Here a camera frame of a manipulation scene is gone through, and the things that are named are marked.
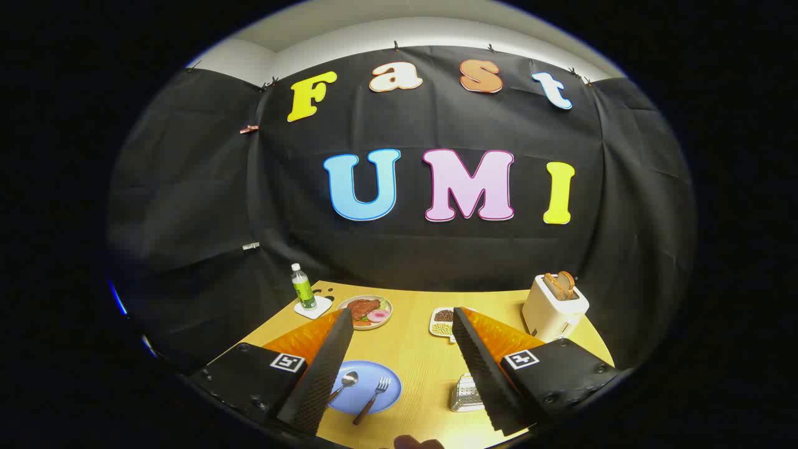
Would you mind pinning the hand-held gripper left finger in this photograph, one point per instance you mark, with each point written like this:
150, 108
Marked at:
321, 380

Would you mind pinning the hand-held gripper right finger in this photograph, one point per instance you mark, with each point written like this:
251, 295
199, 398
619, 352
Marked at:
483, 374

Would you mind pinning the blue round plate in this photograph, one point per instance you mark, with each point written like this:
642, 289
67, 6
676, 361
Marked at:
374, 371

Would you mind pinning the white divided bean tray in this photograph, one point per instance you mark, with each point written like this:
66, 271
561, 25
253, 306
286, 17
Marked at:
441, 321

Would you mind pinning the white square coaster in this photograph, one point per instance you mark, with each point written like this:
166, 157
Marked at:
321, 307

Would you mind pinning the round plate with food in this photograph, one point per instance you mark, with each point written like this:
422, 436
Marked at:
374, 323

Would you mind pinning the brown meat piece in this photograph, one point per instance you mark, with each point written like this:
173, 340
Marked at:
363, 307

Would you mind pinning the white toaster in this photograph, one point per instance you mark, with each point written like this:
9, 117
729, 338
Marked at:
552, 315

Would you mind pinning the green label plastic bottle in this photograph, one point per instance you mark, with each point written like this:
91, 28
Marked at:
303, 290

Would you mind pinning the brown toast slice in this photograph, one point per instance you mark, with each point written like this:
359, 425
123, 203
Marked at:
567, 282
552, 285

